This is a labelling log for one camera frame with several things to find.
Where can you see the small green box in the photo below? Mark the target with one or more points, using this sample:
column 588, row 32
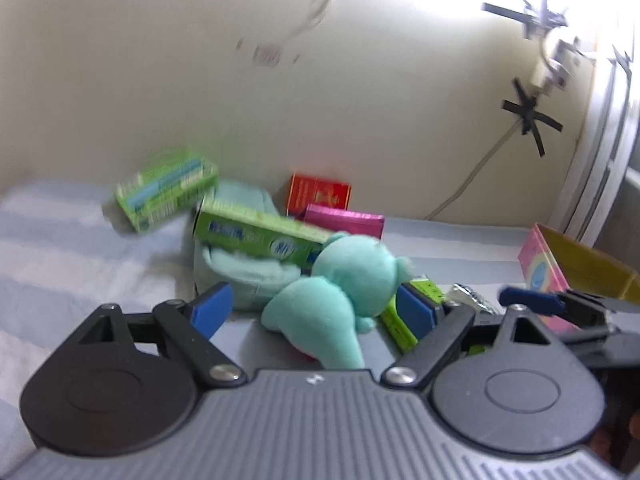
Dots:
column 400, row 332

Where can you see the white window frame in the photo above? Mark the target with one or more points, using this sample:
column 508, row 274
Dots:
column 600, row 125

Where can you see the silver foil packet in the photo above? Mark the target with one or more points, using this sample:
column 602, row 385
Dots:
column 470, row 297

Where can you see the green box with blue stripe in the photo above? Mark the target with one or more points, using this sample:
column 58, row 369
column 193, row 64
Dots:
column 167, row 191

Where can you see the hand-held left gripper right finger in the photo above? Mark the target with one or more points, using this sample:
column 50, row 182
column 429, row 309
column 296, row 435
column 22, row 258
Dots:
column 415, row 312

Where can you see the blue striped bed sheet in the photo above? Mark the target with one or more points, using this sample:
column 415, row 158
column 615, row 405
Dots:
column 75, row 260

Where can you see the black tape cross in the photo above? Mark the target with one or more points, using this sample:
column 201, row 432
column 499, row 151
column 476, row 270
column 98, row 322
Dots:
column 531, row 115

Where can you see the yellow cardboard box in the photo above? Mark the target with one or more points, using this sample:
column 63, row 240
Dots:
column 585, row 260

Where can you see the green box with blue label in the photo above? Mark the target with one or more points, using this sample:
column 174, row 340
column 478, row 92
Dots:
column 260, row 237

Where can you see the teal plush toy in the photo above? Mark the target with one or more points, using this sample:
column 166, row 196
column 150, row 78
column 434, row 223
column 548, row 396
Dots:
column 340, row 280

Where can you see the pink box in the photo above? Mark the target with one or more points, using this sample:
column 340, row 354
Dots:
column 540, row 267

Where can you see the light teal folded cloth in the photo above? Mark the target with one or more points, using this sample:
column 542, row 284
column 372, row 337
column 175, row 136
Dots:
column 235, row 280

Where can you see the taped wall device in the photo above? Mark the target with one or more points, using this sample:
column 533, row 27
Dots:
column 545, row 45

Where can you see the red box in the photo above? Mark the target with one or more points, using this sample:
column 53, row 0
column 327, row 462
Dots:
column 317, row 192

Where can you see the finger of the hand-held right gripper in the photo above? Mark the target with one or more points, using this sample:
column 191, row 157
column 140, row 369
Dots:
column 530, row 301

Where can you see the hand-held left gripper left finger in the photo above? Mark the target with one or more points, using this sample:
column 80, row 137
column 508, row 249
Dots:
column 212, row 310

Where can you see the magenta box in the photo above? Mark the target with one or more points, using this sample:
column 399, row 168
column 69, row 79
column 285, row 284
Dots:
column 350, row 221

